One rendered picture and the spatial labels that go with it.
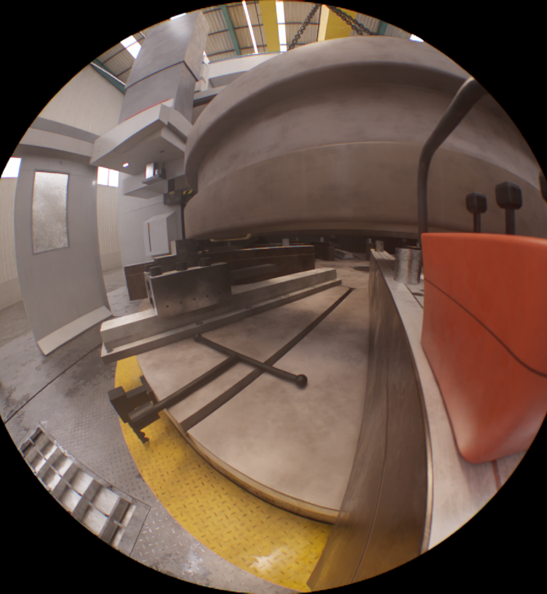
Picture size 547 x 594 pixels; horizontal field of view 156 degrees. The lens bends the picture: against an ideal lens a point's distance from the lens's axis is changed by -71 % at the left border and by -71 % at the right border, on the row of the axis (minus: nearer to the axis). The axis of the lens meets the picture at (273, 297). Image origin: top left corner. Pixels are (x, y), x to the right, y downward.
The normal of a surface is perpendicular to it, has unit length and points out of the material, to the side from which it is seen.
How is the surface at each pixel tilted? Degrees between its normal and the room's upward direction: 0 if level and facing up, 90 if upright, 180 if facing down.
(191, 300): 90
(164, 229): 90
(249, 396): 0
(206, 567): 0
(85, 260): 90
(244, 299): 72
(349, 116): 90
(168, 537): 0
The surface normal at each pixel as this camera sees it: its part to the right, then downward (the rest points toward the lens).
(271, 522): -0.04, -0.95
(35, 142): 1.00, -0.02
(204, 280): 0.67, 0.18
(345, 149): -0.50, 0.28
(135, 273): 0.33, 0.26
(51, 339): 0.56, -0.78
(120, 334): 0.62, -0.12
